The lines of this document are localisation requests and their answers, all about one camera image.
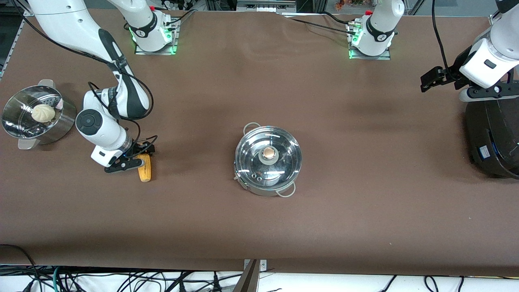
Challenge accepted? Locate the white steamed bun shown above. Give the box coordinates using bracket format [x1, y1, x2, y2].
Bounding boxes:
[32, 104, 56, 123]

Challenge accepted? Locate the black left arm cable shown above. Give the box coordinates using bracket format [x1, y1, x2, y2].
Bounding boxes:
[431, 0, 451, 78]

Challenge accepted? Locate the black floor cable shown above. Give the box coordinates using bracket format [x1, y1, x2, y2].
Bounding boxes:
[0, 243, 39, 292]

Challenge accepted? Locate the perforated steel steamer plate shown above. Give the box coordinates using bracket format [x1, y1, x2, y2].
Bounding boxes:
[5, 94, 62, 135]

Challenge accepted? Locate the glass lid with round knob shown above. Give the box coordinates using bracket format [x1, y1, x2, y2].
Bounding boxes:
[235, 126, 303, 189]

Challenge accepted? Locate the black cable on table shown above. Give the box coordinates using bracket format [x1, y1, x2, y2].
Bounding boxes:
[279, 11, 354, 34]

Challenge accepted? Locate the metal table bracket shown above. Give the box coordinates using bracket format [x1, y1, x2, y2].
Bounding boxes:
[232, 259, 268, 292]

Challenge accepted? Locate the yellow corn cob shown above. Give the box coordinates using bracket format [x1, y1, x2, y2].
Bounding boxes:
[137, 154, 152, 183]

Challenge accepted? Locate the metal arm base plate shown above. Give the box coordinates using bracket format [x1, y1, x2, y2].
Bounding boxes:
[134, 17, 180, 56]
[347, 20, 392, 61]

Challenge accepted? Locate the steel cooking pot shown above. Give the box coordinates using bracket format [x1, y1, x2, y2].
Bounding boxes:
[233, 122, 303, 198]

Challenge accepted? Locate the aluminium frame profile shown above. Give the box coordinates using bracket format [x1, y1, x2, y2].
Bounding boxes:
[235, 0, 297, 13]

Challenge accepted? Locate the steel steamer pot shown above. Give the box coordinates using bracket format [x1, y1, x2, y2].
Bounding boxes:
[1, 79, 77, 150]

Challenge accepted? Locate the black round appliance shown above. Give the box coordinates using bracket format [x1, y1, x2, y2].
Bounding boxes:
[465, 97, 519, 180]

